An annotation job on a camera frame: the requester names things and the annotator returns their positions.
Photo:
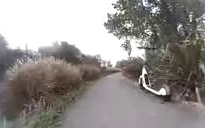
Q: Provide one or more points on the large green tree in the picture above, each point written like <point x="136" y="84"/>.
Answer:
<point x="163" y="23"/>

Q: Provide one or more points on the dry brown brushwood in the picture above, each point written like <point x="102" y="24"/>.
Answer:
<point x="183" y="73"/>

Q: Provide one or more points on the tall dry brown grass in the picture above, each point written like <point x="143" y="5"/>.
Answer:
<point x="46" y="80"/>

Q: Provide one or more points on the dark trees in distance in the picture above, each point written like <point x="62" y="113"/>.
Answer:
<point x="65" y="51"/>

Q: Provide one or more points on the grey asphalt path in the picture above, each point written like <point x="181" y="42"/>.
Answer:
<point x="116" y="106"/>

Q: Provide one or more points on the white kick scooter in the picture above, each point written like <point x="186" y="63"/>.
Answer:
<point x="145" y="81"/>

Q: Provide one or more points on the green grass verge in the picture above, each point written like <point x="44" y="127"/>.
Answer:
<point x="51" y="115"/>

